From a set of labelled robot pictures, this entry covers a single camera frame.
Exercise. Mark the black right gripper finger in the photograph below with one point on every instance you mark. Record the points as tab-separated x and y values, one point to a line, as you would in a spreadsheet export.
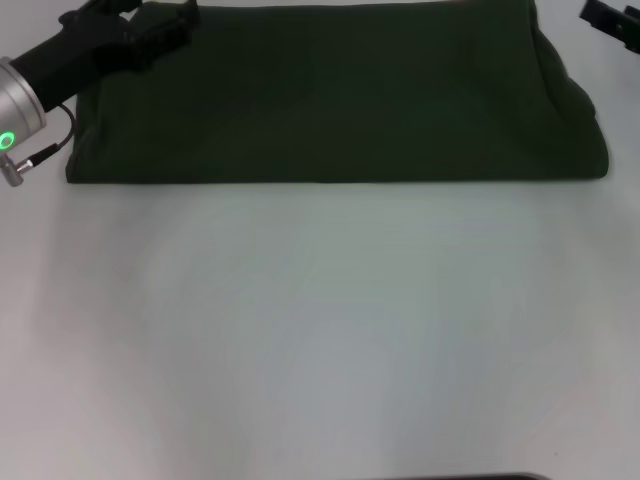
615	22

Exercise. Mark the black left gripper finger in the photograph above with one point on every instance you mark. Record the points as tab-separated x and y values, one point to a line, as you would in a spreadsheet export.
160	32

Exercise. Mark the dark green printed t-shirt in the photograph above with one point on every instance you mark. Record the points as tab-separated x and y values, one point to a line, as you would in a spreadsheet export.
350	100

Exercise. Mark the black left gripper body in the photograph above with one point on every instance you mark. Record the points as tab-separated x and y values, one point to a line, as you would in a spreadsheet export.
60	60

